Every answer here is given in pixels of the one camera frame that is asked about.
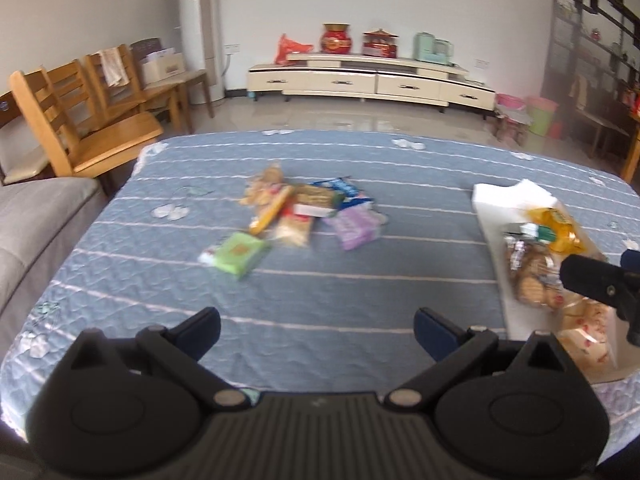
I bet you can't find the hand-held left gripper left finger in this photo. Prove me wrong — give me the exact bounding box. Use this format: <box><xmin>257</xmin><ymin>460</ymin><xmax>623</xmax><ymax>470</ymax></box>
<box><xmin>64</xmin><ymin>306</ymin><xmax>251</xmax><ymax>413</ymax></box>

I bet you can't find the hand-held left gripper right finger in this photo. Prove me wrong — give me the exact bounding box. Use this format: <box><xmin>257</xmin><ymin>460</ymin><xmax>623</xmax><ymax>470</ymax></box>
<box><xmin>385</xmin><ymin>306</ymin><xmax>575</xmax><ymax>413</ymax></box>

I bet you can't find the yellow snack packet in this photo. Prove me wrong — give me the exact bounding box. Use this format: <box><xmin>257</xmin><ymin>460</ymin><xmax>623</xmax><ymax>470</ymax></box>
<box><xmin>526</xmin><ymin>206</ymin><xmax>587</xmax><ymax>257</ymax></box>

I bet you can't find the round cookie clear packet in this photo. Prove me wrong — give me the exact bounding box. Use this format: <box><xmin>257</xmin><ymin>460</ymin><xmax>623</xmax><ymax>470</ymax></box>
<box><xmin>502</xmin><ymin>235</ymin><xmax>568</xmax><ymax>312</ymax></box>

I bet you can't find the beige packet red label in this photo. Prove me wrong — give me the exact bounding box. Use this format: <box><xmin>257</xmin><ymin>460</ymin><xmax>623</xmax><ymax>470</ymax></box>
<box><xmin>556</xmin><ymin>296</ymin><xmax>620</xmax><ymax>378</ymax></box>

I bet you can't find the dark green snack packet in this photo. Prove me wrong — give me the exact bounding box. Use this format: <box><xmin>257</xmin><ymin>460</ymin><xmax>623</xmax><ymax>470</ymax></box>
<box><xmin>504</xmin><ymin>221</ymin><xmax>557</xmax><ymax>245</ymax></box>

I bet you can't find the white cardboard box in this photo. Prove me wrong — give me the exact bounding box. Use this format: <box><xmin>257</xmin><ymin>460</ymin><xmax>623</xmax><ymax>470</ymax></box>
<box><xmin>472</xmin><ymin>178</ymin><xmax>631</xmax><ymax>386</ymax></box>

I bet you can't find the purple snack packet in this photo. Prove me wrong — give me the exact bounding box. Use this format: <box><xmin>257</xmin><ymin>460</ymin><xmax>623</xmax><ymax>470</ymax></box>
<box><xmin>324</xmin><ymin>206</ymin><xmax>385</xmax><ymax>252</ymax></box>

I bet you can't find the pale cracker packet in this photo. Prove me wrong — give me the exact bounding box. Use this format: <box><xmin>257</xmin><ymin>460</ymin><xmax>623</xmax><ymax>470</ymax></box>
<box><xmin>271</xmin><ymin>207</ymin><xmax>317</xmax><ymax>249</ymax></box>

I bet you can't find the orange long snack packet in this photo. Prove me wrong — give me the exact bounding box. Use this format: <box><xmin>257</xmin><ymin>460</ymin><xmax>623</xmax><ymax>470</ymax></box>
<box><xmin>248</xmin><ymin>185</ymin><xmax>295</xmax><ymax>237</ymax></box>

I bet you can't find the clear biscuit packet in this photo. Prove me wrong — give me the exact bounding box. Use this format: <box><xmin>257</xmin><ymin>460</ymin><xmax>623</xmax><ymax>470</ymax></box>
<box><xmin>238</xmin><ymin>161</ymin><xmax>285</xmax><ymax>208</ymax></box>

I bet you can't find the blue snack packet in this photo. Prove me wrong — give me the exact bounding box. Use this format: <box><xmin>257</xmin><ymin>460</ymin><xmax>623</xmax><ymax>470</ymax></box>
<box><xmin>309</xmin><ymin>176</ymin><xmax>375</xmax><ymax>211</ymax></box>

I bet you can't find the brown printed packet green edge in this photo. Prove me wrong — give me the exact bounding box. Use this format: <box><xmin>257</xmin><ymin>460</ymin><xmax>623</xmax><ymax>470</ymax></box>
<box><xmin>291</xmin><ymin>184</ymin><xmax>337</xmax><ymax>218</ymax></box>

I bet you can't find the blue quilted cherry blanket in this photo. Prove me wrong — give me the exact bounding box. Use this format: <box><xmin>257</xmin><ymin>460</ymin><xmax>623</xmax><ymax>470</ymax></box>
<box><xmin>0</xmin><ymin>130</ymin><xmax>640</xmax><ymax>466</ymax></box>

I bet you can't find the green plastic bin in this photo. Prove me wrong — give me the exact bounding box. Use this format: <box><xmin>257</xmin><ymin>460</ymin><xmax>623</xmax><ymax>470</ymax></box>
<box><xmin>526</xmin><ymin>96</ymin><xmax>560</xmax><ymax>137</ymax></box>

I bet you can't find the pink plastic basket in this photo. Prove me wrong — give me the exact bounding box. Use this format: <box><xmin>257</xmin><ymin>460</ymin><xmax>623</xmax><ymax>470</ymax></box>
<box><xmin>494</xmin><ymin>92</ymin><xmax>532</xmax><ymax>148</ymax></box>

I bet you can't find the grey sofa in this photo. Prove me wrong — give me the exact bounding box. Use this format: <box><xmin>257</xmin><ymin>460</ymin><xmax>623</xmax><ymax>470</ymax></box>
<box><xmin>0</xmin><ymin>176</ymin><xmax>108</xmax><ymax>361</ymax></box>

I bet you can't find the light wooden chair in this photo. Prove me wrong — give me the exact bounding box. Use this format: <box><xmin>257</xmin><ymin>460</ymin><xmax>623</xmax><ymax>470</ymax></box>
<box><xmin>84</xmin><ymin>47</ymin><xmax>188</xmax><ymax>133</ymax></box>
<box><xmin>42</xmin><ymin>59</ymin><xmax>151</xmax><ymax>136</ymax></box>
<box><xmin>9</xmin><ymin>67</ymin><xmax>165</xmax><ymax>181</ymax></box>

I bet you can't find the dark shelf unit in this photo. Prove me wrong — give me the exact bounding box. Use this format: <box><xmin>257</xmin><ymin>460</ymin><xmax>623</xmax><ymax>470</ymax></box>
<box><xmin>542</xmin><ymin>0</ymin><xmax>640</xmax><ymax>183</ymax></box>

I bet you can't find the dark wooden chair white emblem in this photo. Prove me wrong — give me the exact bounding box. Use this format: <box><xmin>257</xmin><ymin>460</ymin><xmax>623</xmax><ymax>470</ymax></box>
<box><xmin>0</xmin><ymin>90</ymin><xmax>56</xmax><ymax>186</ymax></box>

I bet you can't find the dark wooden cushioned chair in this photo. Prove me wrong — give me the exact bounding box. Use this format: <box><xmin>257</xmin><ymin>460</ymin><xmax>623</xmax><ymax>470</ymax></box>
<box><xmin>130</xmin><ymin>37</ymin><xmax>215</xmax><ymax>118</ymax></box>

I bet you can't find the cream tv cabinet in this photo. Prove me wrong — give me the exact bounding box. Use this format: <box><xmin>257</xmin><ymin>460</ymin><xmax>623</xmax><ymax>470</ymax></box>
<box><xmin>246</xmin><ymin>52</ymin><xmax>497</xmax><ymax>113</ymax></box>

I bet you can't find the white printed carton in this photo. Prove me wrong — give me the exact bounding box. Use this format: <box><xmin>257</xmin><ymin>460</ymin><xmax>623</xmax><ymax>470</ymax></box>
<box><xmin>140</xmin><ymin>47</ymin><xmax>187</xmax><ymax>86</ymax></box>

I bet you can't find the white towel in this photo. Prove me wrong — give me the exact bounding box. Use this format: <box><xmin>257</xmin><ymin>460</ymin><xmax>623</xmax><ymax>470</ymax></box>
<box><xmin>100</xmin><ymin>47</ymin><xmax>132</xmax><ymax>88</ymax></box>

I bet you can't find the mint green appliance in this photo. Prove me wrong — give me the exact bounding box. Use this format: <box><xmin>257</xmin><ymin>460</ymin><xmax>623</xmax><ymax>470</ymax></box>
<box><xmin>412</xmin><ymin>32</ymin><xmax>456</xmax><ymax>63</ymax></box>

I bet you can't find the red ornate gift box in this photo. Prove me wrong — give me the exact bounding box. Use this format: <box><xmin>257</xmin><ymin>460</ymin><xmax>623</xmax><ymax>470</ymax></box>
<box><xmin>361</xmin><ymin>29</ymin><xmax>400</xmax><ymax>59</ymax></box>

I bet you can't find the red plastic bag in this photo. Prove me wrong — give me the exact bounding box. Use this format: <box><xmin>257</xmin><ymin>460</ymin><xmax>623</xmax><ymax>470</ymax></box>
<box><xmin>275</xmin><ymin>33</ymin><xmax>315</xmax><ymax>66</ymax></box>

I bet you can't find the white standing air conditioner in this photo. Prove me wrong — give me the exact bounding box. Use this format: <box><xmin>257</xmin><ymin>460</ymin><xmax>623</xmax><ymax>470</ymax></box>
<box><xmin>177</xmin><ymin>0</ymin><xmax>227</xmax><ymax>106</ymax></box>

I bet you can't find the red round jar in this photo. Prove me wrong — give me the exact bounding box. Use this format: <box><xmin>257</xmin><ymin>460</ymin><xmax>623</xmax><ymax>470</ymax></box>
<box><xmin>320</xmin><ymin>23</ymin><xmax>353</xmax><ymax>55</ymax></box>

